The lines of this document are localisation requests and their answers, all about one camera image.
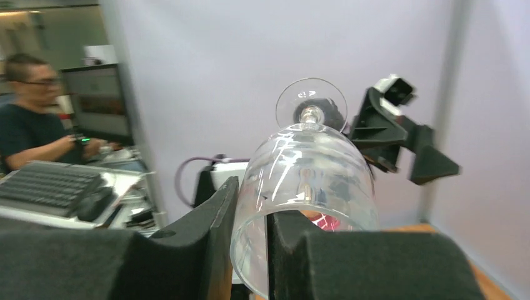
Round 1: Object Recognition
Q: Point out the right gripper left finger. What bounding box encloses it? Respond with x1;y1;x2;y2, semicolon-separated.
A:
1;176;239;299

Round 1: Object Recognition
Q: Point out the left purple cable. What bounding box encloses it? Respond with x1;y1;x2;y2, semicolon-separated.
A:
174;154;251;208

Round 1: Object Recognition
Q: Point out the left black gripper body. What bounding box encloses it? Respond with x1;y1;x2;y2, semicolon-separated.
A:
348;87;408;173

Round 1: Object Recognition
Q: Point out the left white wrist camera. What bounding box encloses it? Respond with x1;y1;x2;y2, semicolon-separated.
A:
373;74;416;117

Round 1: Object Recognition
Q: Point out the black keyboard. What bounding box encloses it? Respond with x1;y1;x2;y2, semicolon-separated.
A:
1;165;105;217

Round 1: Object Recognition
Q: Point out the black computer mouse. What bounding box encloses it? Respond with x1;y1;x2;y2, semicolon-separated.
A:
76;186;114;222

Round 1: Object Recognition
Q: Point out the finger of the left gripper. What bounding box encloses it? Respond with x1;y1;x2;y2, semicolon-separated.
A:
399;116;460;186

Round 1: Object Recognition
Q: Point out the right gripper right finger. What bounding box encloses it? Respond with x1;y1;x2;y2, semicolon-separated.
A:
266;211;484;299

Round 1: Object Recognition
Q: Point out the wine glass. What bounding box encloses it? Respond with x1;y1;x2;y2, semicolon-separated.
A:
230;77;379;297

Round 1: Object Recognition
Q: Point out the computer monitor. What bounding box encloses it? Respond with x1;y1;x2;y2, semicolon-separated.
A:
60;64;134;146

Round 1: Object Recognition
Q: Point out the seated person in background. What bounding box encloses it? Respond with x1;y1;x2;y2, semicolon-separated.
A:
1;53;108;174

